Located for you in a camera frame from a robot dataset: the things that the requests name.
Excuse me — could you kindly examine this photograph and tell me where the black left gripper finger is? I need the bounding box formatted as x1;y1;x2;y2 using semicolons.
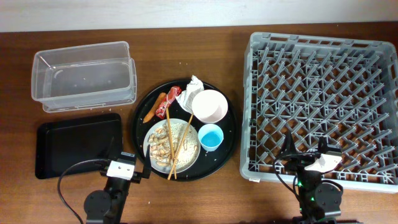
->
142;144;152;179
98;136;114;159

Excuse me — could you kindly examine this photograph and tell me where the peanut shells and rice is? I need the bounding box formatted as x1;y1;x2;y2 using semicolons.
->
147;121;199;172

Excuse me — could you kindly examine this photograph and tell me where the grey plate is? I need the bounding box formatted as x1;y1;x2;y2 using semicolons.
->
142;118;201;174

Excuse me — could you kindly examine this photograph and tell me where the red snack wrapper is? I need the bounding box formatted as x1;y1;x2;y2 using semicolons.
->
155;86;182;119

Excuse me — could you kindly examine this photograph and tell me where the wooden chopstick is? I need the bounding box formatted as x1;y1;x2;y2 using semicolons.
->
167;113;193;180
166;108;177;180

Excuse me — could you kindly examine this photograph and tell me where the orange carrot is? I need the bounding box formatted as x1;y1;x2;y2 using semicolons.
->
143;92;167;123

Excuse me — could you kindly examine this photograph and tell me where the light blue cup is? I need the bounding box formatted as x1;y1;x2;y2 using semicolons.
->
198;124;224;152

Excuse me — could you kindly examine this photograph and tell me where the white napkin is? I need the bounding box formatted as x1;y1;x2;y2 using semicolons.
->
176;75;205;113

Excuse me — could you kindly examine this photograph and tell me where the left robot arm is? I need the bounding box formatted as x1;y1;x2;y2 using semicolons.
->
84;152;152;223

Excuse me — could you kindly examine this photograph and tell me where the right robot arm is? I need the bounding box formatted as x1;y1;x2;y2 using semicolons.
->
272;131;343;224

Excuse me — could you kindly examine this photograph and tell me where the grey dishwasher rack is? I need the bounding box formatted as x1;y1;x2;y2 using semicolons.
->
239;32;397;194

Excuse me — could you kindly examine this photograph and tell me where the black rectangular tray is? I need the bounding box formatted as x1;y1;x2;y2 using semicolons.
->
35;113;123;179

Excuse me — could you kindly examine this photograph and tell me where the round black tray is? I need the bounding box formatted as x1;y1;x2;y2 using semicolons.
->
129;78;240;182

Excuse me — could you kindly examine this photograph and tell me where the clear plastic bin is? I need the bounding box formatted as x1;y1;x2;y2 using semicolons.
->
31;41;137;113

